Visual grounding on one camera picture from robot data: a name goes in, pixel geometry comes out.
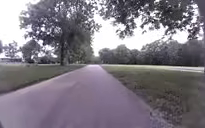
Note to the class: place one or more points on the purple-grey asphalt path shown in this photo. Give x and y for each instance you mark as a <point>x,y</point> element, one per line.
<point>86,96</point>

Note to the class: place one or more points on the large broad tree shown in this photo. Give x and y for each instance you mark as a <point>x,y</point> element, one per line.
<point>62,50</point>

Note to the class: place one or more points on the row of trees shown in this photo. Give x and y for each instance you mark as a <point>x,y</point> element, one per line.
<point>156,55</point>

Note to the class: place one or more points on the grass field with road behind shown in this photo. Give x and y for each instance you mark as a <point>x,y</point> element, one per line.
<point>156,80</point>

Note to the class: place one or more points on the grass field with scattered trees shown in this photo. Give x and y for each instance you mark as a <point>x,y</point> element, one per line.
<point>26,75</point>

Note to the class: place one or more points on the pale road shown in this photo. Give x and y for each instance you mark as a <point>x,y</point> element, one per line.
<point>190,69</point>

